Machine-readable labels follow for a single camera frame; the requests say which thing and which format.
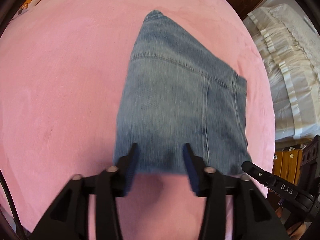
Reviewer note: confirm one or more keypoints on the blue denim jacket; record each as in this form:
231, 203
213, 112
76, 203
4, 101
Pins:
177, 92

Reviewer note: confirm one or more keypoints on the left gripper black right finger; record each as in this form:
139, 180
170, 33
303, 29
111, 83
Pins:
198, 178

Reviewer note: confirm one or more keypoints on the pink bed sheet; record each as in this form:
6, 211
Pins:
63, 68

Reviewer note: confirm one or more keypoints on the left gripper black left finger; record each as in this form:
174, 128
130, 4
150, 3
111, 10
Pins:
126, 171

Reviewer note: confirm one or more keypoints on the cream lace curtain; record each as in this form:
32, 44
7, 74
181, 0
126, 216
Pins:
289, 48

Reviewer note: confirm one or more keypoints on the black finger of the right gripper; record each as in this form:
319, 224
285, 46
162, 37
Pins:
252, 168

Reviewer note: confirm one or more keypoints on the wooden drawer cabinet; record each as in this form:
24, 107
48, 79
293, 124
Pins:
291, 164

